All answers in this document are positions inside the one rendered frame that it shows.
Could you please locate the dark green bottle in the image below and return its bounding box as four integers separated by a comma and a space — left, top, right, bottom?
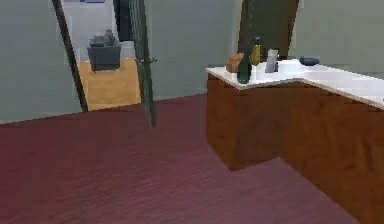
236, 49, 253, 85

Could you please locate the brown bread loaf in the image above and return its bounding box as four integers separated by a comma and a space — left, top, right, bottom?
225, 52, 245, 74

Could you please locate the brown white-topped kitchen counter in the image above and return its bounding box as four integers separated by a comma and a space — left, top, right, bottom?
205, 58, 384, 224

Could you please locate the dark green room door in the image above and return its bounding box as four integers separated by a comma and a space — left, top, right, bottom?
128, 0, 157, 128

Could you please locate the grey upright box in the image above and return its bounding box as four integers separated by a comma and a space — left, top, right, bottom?
264, 49, 280, 74

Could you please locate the dark brown door frame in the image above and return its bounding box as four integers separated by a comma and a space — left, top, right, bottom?
51, 0, 89, 113

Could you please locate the grey armchair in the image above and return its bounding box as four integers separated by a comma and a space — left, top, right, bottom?
86, 29, 122, 72

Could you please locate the yellow bottle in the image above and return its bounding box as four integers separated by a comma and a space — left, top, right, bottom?
250, 36, 262, 67

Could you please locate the dark blue pan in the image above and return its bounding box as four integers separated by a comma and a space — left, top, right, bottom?
298, 56, 321, 67

